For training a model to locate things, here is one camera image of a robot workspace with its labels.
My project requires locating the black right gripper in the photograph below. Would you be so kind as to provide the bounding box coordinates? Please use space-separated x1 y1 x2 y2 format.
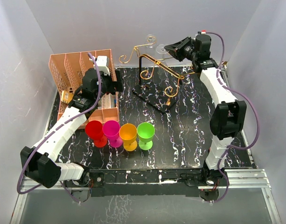
165 36 198 62

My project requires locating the clear wine glass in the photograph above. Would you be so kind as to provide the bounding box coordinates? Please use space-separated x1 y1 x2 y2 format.
145 34 157 49
156 44 168 80

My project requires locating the magenta wine glass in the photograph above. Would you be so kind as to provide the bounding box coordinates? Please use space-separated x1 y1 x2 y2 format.
103 120 123 148

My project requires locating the yellow wine glass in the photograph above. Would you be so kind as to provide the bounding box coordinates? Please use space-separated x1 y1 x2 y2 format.
119 123 137 152

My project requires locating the red wine glass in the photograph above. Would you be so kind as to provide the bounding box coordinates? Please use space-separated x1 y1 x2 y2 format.
85 120 107 148

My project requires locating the green wine glass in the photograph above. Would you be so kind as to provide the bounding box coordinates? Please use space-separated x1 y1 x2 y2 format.
137 122 155 151

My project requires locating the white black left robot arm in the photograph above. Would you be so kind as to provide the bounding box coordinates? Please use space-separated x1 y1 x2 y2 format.
18 68 123 188

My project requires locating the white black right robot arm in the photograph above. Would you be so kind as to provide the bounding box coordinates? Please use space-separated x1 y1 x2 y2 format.
164 32 247 185

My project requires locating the pink plastic file organizer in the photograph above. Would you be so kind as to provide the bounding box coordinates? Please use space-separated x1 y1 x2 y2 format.
49 51 119 129

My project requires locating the gold spiral notebook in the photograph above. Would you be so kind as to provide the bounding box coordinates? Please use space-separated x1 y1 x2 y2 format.
61 90 74 104

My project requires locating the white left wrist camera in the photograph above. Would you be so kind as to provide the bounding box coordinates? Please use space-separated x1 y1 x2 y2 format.
94 56 110 76

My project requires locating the gold wire wine glass rack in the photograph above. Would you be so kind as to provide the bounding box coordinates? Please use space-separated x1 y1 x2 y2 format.
119 44 200 118

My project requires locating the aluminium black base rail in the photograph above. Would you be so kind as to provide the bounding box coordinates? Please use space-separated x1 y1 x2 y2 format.
11 168 281 224

